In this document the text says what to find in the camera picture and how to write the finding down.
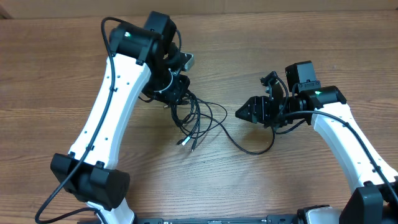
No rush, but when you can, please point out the black usb cable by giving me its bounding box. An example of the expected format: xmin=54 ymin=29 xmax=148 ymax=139
xmin=163 ymin=90 xmax=276 ymax=156

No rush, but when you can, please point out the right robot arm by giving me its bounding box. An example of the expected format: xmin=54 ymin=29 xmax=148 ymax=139
xmin=235 ymin=61 xmax=397 ymax=223

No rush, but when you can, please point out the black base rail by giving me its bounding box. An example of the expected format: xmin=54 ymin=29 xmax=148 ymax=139
xmin=77 ymin=213 xmax=354 ymax=224

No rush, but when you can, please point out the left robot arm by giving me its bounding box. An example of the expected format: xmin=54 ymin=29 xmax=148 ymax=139
xmin=50 ymin=11 xmax=193 ymax=223

